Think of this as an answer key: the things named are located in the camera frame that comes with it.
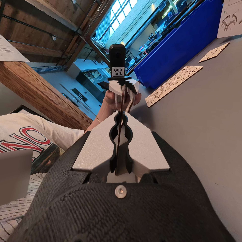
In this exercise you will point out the person's left hand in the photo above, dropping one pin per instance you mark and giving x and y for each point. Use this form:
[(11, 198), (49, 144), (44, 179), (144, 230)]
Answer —
[(108, 103)]

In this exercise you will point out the blue plastic bin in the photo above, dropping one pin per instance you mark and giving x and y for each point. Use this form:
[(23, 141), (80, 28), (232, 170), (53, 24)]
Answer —
[(170, 53)]

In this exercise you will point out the black picture frame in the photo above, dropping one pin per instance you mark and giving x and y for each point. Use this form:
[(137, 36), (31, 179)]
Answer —
[(37, 114)]

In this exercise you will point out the wooden puzzle sheet square cutout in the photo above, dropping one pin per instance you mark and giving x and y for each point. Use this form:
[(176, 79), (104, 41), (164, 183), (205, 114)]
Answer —
[(122, 102)]

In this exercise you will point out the small serrated square wooden piece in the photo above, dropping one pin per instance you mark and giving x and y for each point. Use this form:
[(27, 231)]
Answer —
[(213, 53)]

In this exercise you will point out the wooden puzzle sheet arch parts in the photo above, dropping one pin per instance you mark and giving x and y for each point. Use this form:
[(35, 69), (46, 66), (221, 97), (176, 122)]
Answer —
[(174, 85)]

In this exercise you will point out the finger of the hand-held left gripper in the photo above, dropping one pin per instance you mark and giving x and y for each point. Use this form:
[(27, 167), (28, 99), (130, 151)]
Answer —
[(136, 87), (114, 87)]

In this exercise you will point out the thick wooden beam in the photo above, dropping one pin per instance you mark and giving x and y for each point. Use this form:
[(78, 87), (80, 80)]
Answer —
[(37, 88)]

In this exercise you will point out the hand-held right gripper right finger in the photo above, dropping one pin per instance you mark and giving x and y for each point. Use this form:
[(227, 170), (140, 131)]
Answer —
[(149, 151)]

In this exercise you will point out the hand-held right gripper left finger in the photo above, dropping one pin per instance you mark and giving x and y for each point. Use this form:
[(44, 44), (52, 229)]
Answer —
[(94, 149)]

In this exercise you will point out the white tower instruction sheet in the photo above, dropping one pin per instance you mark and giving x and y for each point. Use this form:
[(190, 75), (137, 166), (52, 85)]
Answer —
[(230, 11)]

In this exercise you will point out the grey desk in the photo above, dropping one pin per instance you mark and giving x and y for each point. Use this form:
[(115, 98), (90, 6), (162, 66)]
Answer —
[(198, 141)]

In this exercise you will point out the white printed paper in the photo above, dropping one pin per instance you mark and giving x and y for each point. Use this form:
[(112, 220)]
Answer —
[(11, 53)]

